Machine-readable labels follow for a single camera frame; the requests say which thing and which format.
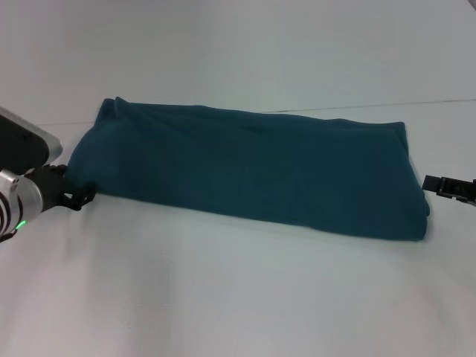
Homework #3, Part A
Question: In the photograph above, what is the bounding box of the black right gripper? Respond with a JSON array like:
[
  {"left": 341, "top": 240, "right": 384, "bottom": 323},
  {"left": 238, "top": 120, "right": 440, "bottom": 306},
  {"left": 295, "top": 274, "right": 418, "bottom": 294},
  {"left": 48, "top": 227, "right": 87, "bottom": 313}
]
[{"left": 422, "top": 174, "right": 476, "bottom": 206}]

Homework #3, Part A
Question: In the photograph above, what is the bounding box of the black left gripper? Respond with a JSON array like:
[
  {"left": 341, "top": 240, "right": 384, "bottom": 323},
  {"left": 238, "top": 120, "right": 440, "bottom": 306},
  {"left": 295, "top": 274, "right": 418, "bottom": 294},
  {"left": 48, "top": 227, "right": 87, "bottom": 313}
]
[{"left": 25, "top": 163, "right": 96, "bottom": 213}]

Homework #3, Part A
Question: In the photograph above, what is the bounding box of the teal blue shirt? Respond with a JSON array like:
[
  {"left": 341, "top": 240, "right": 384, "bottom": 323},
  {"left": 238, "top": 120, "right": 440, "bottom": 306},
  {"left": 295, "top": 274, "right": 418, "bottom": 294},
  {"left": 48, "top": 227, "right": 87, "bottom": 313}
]
[{"left": 66, "top": 96, "right": 432, "bottom": 243}]

